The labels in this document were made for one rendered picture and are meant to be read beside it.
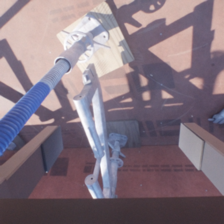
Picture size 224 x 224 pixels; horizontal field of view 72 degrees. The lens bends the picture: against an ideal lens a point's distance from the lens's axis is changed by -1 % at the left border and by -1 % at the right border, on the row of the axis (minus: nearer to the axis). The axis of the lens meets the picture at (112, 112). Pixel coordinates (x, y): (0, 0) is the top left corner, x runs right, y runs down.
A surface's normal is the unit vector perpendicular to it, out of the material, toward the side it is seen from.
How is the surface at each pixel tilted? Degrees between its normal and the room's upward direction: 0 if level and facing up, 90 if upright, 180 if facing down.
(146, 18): 0
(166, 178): 90
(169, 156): 90
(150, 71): 0
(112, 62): 0
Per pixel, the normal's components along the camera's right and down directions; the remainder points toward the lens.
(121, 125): -0.11, 0.63
